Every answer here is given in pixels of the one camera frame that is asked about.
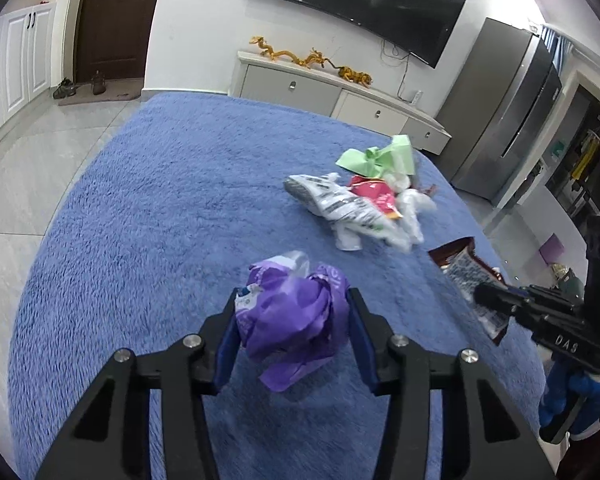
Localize white television cabinet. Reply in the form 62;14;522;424
228;50;453;156

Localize grey shoes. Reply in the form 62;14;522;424
52;78;81;100

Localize purple waste bin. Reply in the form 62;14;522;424
540;237;565;266

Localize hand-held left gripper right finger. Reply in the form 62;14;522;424
345;287;556;480

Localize golden tiger figurine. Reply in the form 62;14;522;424
337;65;373;86

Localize brown entrance door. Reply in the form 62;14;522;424
74;0;170;85

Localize red snack wrapper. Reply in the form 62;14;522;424
349;175;401;221

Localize dark red snack packet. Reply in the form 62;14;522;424
427;237;511;346

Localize yellow hanging clothes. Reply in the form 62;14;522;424
572;132;600;181

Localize golden dragon figurine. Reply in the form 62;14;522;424
250;36;301;64
294;49;338;70

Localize clear plastic bag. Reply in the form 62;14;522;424
385;172;438;255

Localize light green paper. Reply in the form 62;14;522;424
335;135;416;181

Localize purple wrapper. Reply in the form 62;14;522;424
234;250;353;393

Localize blue striped curtain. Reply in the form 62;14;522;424
537;25;573;73

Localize black wall television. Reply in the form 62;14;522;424
239;0;470;69

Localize grey double-door refrigerator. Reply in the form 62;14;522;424
437;16;563;201

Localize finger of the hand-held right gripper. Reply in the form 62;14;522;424
472;280;536;326

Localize blue fluffy blanket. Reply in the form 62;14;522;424
7;91;548;480

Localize white printed snack wrapper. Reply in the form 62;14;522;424
284;172;401;252

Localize brown doormat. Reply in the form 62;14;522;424
58;80;143;107

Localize white cupboard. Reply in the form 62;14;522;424
0;2;58;148

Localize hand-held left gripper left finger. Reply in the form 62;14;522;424
34;287;246;480

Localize television cables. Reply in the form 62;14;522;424
382;40;412;102

